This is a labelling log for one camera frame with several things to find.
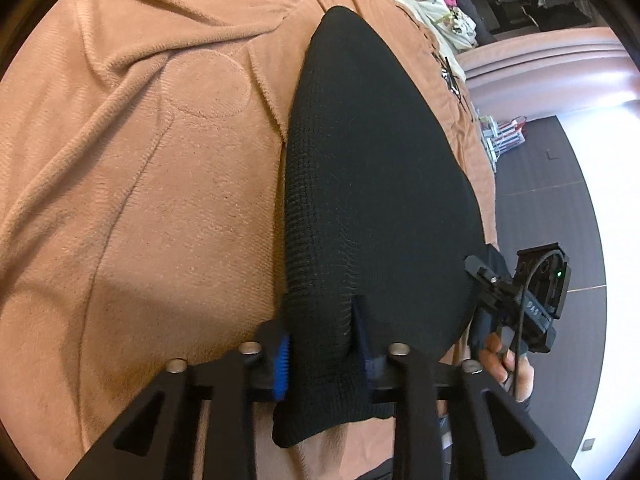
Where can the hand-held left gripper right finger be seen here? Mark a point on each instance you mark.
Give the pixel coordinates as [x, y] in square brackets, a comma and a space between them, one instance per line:
[362, 345]

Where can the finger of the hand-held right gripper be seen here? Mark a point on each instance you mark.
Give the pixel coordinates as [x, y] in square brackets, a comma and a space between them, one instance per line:
[482, 271]
[477, 332]

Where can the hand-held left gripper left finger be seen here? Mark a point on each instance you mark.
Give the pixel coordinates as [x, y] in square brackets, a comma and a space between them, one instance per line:
[281, 365]

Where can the black pants with white print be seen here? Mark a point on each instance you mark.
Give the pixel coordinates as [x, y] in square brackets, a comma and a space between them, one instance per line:
[375, 160]

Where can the person's right hand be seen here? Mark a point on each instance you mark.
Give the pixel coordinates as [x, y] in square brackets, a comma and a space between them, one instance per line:
[520, 385]

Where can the pink curtain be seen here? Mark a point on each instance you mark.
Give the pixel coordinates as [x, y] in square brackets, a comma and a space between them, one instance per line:
[550, 70]

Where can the brown blanket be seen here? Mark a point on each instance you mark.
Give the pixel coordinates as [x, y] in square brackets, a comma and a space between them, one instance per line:
[125, 160]

